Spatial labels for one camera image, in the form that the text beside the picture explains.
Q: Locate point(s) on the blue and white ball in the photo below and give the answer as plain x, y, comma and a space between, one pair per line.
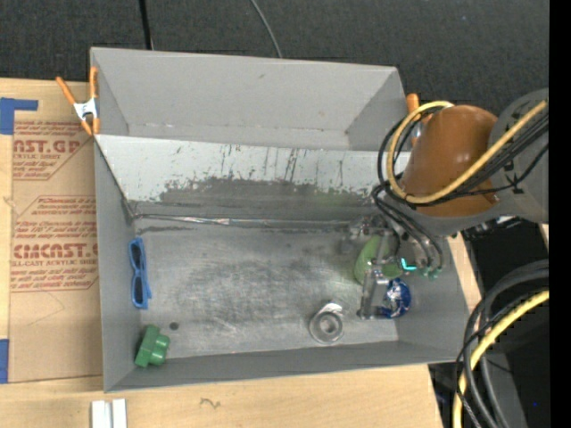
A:
400, 299

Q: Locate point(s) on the light green toy fruit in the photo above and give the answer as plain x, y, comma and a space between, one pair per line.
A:
366, 257

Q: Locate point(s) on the brown cardboard board, red print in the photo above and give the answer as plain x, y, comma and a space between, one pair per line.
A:
53, 310

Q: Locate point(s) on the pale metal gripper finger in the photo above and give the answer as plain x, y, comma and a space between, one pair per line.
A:
366, 297
382, 289

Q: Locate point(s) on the blue sunglasses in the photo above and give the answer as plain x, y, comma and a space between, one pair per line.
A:
139, 274

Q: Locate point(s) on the green toy block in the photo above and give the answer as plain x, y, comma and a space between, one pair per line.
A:
151, 348

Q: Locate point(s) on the grey metal bin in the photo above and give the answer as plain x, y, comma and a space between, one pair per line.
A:
250, 274

